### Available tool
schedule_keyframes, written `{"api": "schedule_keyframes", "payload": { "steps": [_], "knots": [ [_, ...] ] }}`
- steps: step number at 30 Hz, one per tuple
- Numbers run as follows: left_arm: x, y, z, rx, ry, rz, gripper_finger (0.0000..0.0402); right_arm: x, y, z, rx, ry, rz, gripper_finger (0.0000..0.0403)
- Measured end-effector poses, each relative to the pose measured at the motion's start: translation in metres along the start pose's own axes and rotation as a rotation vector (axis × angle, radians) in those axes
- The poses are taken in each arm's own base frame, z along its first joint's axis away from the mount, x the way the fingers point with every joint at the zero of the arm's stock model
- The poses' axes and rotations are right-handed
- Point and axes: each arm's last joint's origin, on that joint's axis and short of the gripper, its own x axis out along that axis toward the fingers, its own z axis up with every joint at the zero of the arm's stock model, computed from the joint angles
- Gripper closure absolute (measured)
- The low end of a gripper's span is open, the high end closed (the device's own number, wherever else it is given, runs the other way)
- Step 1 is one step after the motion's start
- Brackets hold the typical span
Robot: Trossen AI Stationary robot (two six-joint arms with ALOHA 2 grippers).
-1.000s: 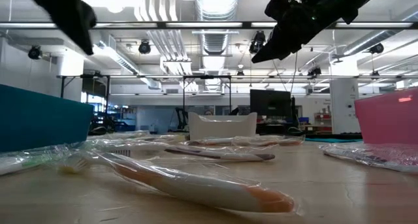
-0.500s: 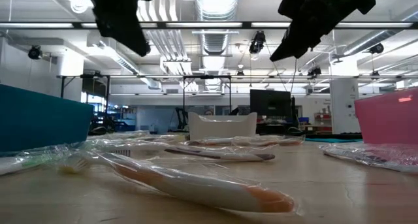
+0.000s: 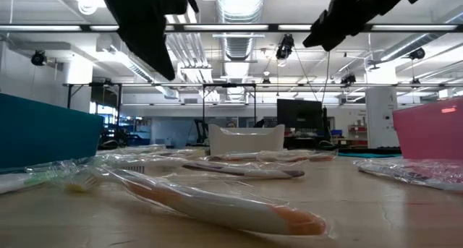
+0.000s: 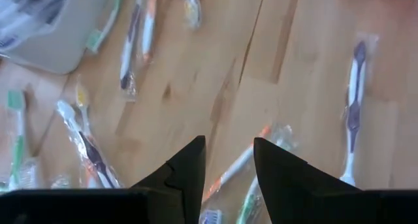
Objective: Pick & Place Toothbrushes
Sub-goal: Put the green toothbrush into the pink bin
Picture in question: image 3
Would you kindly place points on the red storage shelf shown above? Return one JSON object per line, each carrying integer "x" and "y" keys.
{"x": 358, "y": 136}

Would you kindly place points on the black frame bar with lights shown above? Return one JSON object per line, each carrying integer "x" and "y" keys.
{"x": 224, "y": 27}

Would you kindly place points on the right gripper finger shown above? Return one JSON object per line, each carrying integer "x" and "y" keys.
{"x": 332, "y": 31}

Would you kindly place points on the white square column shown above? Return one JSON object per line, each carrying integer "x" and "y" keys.
{"x": 380, "y": 118}

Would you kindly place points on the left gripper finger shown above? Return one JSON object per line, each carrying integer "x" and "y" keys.
{"x": 144, "y": 31}
{"x": 175, "y": 0}

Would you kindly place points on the teal plastic bin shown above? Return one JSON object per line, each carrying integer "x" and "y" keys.
{"x": 43, "y": 132}

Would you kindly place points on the teal plastic lid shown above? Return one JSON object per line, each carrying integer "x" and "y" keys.
{"x": 369, "y": 155}

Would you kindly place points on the pink plastic bin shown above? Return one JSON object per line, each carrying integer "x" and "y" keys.
{"x": 430, "y": 132}

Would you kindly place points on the blue crate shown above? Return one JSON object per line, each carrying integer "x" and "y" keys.
{"x": 336, "y": 133}

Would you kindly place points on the black workstation frame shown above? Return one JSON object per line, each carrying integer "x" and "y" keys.
{"x": 229, "y": 85}

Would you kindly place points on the white plastic bin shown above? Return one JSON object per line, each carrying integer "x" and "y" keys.
{"x": 246, "y": 143}

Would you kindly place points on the silver ventilation duct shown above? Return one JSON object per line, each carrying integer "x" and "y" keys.
{"x": 238, "y": 45}
{"x": 408, "y": 45}

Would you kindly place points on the orange toothbrush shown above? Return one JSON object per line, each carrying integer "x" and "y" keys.
{"x": 224, "y": 208}
{"x": 318, "y": 157}
{"x": 231, "y": 157}
{"x": 184, "y": 154}

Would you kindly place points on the small black robot arm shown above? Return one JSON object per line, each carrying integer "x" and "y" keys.
{"x": 200, "y": 130}

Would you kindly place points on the black hanging camera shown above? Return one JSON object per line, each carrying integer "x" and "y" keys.
{"x": 285, "y": 45}
{"x": 417, "y": 54}
{"x": 348, "y": 80}
{"x": 38, "y": 58}

